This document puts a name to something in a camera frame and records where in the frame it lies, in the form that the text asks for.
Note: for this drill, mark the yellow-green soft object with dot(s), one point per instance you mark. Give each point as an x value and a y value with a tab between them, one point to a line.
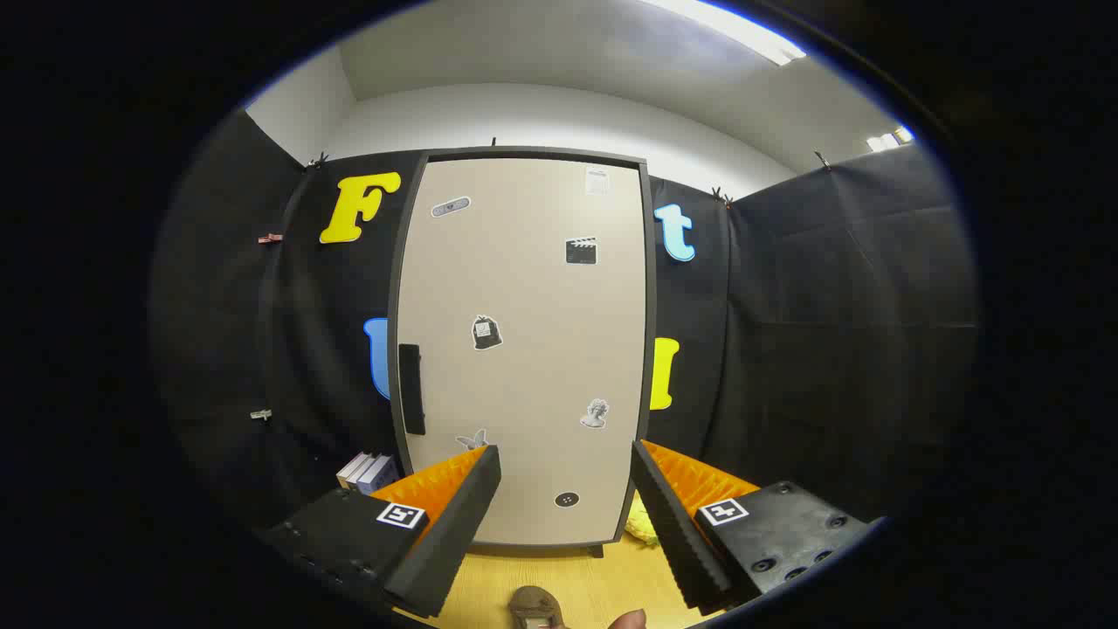
642	524

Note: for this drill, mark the black backdrop cloth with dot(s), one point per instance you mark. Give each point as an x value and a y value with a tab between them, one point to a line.
830	306

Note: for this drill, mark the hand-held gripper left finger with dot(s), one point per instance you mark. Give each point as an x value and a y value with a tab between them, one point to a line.
454	515

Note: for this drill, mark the brown fuzzy shoe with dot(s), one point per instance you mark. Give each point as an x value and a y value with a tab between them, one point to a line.
533	603

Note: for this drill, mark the blue book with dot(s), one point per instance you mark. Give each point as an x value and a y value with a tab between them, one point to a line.
380	476

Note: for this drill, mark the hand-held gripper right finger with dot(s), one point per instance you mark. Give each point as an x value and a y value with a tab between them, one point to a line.
672	524

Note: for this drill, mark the grey shoe cabinet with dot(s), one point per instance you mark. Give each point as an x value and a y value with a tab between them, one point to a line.
524	153

